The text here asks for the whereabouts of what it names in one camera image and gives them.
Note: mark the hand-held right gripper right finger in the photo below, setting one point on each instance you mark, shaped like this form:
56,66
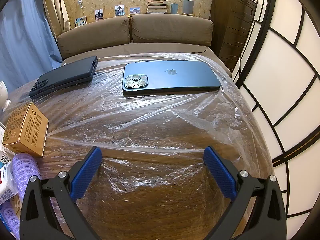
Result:
220,175

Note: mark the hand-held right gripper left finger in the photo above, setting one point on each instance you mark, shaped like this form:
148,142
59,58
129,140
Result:
85,175

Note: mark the blue white tissue pack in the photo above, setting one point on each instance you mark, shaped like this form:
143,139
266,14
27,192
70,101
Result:
6,182

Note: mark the teal label dental floss box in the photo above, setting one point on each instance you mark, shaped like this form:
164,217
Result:
6,158

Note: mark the purple hair roller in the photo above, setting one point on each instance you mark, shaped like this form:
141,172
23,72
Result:
26,172
8,220

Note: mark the crumpled beige paper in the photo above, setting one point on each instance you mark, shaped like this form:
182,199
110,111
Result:
17,205

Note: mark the brown cardboard box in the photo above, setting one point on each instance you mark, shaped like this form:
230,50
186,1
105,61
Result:
25,130

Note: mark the clear plastic table sheet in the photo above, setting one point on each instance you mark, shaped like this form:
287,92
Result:
150,125

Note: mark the black cased smartphone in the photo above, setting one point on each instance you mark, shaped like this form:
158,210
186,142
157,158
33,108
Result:
62,77

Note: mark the blue smartphone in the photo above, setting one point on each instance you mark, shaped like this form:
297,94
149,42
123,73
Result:
175,80

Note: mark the black framed paper screen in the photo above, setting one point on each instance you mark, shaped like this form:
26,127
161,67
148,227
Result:
282,80

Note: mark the white footed cup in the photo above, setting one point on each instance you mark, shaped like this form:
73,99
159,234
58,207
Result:
3,95

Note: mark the brown sofa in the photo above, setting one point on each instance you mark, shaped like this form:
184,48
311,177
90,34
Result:
160,48

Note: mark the brown sofa back cushion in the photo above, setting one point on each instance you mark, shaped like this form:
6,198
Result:
95,35
172,28

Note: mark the blue curtain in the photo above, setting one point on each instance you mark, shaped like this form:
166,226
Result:
22,42

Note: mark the dark wooden cabinet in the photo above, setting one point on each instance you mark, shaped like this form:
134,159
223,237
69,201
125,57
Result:
232,27

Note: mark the photo print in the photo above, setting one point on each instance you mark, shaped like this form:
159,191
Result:
135,10
80,22
120,11
99,15

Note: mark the grey cylinder speaker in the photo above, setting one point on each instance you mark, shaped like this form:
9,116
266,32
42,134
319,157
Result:
188,7

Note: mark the light blue cup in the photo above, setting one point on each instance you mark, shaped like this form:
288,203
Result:
174,8

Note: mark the beige curtain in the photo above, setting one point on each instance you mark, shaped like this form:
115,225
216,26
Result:
55,5

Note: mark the stack of books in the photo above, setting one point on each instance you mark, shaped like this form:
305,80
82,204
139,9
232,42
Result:
157,7

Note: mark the white wall hook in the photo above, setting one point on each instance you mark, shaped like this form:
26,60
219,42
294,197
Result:
80,3

